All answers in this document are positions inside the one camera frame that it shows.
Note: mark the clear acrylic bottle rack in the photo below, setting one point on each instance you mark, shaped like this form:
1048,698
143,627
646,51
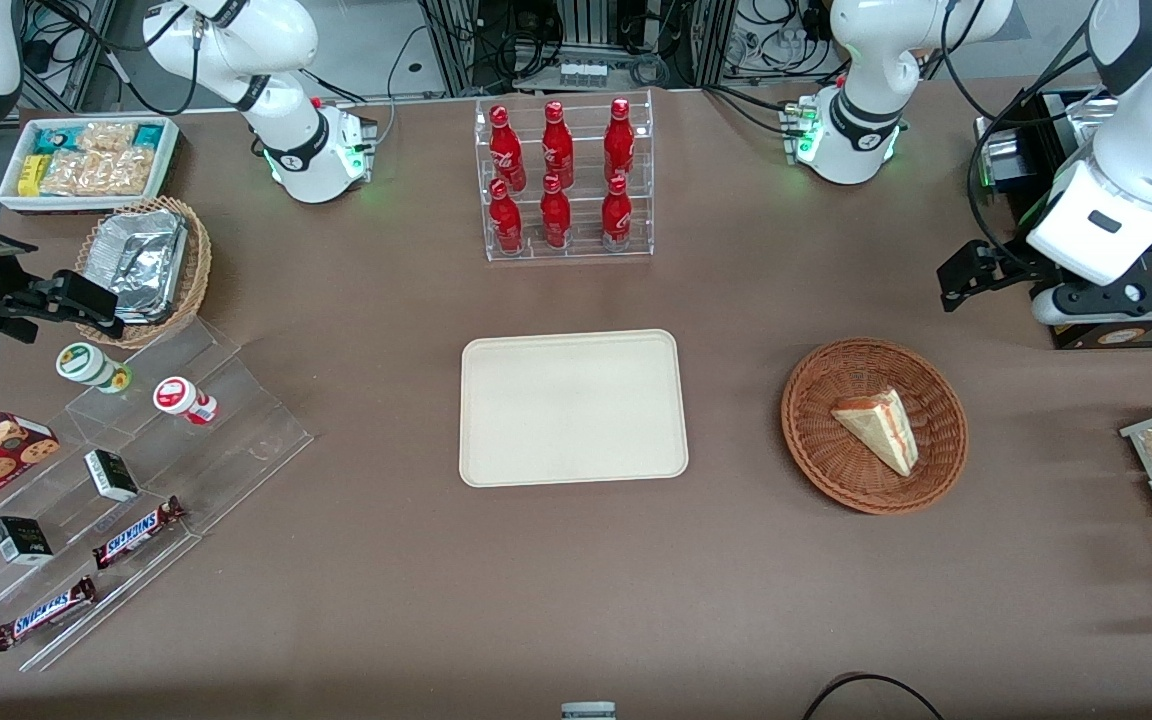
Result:
586,245

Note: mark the light wicker basket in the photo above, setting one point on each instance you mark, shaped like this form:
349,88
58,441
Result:
198,265

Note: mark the small grey device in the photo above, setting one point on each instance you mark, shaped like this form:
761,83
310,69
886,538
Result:
588,711

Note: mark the small black carton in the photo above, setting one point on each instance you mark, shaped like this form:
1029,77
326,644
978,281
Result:
112,475
21,540

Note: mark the brown wicker basket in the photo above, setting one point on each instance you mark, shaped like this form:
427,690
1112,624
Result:
821,440

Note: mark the red cola bottle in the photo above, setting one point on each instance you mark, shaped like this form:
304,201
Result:
617,215
557,148
555,216
619,142
506,222
505,150

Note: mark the white plastic snack bin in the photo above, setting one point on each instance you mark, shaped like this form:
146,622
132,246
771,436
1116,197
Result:
168,165

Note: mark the white power strip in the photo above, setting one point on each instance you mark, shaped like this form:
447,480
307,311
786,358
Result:
583,73

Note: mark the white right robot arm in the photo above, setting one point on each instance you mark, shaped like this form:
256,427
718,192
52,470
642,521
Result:
286,40

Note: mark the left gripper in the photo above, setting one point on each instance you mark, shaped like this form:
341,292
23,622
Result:
1015,267

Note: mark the clear cracker bag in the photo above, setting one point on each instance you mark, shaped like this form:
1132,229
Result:
108,136
101,173

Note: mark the silver foil packets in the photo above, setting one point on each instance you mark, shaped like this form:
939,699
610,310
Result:
141,260

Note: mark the red lid yogurt cup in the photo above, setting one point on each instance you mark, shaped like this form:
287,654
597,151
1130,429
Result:
178,396

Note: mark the Snickers chocolate bar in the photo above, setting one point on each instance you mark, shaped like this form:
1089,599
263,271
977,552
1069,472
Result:
139,532
43,613

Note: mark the triangular sandwich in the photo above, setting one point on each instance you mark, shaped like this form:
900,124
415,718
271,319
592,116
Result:
881,428

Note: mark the teal snack pack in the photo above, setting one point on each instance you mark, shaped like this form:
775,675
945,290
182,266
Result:
58,140
149,135

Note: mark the green lid yogurt cup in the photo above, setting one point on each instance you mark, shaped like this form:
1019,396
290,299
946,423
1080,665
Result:
84,364

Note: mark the yellow snack pack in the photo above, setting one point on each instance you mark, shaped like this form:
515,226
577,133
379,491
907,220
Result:
32,176

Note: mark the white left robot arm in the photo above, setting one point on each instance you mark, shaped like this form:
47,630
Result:
1146,150

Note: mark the beige plastic tray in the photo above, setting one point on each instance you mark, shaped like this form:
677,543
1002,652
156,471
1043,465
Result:
573,408

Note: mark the clear acrylic step shelf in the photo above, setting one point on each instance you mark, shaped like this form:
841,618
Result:
226,440

